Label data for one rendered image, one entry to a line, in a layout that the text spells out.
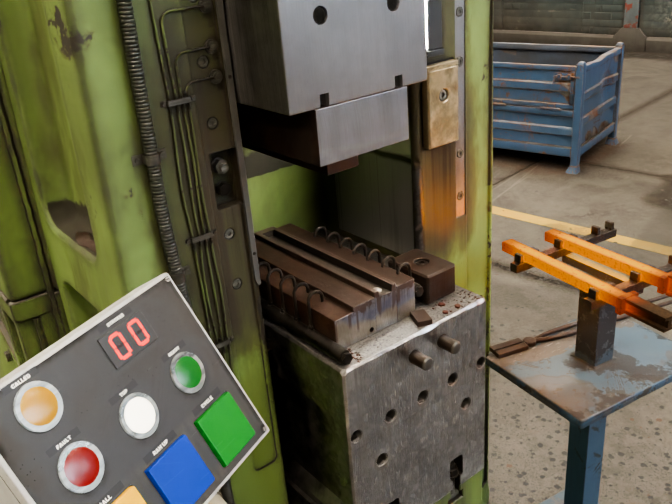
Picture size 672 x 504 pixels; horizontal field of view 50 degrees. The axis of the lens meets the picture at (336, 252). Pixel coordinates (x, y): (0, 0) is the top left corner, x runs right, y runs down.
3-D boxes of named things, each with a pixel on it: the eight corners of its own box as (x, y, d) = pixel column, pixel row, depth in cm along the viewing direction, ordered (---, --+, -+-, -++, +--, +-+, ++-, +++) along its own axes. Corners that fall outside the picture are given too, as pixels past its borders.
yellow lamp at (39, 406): (68, 418, 82) (59, 387, 80) (27, 437, 79) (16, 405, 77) (59, 406, 84) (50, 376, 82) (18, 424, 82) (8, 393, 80)
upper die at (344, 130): (409, 139, 128) (407, 85, 124) (320, 167, 117) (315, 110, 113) (277, 107, 158) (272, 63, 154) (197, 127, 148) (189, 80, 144)
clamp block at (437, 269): (457, 291, 149) (457, 263, 146) (428, 306, 145) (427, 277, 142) (416, 273, 158) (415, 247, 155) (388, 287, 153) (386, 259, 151)
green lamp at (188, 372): (210, 383, 99) (206, 356, 97) (180, 397, 96) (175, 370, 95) (200, 373, 101) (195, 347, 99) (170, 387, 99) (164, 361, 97)
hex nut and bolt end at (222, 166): (236, 196, 125) (231, 158, 122) (222, 200, 124) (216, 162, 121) (229, 193, 127) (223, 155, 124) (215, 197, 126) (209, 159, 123)
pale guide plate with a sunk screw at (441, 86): (459, 140, 154) (459, 59, 147) (429, 150, 149) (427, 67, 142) (452, 138, 156) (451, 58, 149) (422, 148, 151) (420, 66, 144)
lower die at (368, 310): (415, 312, 143) (414, 274, 139) (337, 351, 132) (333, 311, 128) (293, 252, 173) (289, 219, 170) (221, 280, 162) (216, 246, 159)
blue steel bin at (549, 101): (619, 142, 526) (628, 42, 496) (577, 174, 471) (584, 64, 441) (473, 125, 596) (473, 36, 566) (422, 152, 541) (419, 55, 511)
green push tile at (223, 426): (257, 433, 103) (229, 390, 101) (227, 467, 97) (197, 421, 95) (248, 435, 104) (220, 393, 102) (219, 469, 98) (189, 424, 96)
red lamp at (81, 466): (110, 478, 83) (102, 448, 81) (70, 498, 81) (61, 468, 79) (99, 465, 85) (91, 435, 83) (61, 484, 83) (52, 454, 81)
